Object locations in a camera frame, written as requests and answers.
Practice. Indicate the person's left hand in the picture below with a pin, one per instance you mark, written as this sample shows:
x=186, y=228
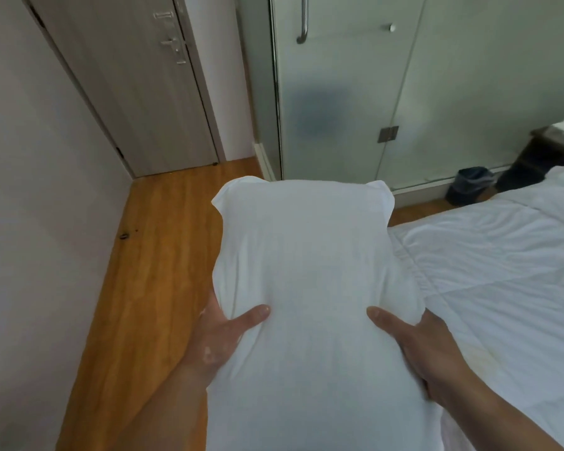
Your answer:
x=215, y=340

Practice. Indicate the metal glass door hinge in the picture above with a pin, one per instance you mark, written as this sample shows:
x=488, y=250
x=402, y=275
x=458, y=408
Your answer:
x=388, y=134

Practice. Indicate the person's left thumb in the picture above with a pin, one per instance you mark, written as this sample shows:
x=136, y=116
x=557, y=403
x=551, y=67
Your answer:
x=251, y=317

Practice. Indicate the person's right forearm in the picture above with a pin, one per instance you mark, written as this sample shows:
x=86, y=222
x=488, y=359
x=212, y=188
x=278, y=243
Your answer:
x=498, y=413

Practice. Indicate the grey wooden door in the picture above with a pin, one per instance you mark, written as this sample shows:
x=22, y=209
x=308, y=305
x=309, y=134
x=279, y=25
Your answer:
x=131, y=84

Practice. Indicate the frosted glass partition panel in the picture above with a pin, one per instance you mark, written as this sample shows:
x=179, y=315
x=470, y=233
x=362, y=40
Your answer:
x=493, y=84

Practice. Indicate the dark waste bin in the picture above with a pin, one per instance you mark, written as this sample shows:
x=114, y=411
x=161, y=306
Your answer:
x=468, y=185

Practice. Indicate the white quilted duvet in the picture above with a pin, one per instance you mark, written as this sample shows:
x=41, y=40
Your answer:
x=498, y=286

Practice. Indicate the frosted glass shower door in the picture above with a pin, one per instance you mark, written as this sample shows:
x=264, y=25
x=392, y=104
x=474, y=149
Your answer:
x=338, y=89

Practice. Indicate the white pillow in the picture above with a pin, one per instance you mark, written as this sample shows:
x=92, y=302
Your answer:
x=319, y=319

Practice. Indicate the person's right hand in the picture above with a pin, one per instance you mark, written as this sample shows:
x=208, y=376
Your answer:
x=430, y=352

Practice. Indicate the dark wooden nightstand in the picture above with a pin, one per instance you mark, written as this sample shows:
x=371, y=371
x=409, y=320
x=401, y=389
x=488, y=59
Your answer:
x=540, y=157

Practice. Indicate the person's right thumb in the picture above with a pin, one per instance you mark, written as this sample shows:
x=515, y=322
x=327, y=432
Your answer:
x=389, y=321

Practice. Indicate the person's left forearm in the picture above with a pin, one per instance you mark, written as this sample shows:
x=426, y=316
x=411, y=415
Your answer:
x=141, y=411

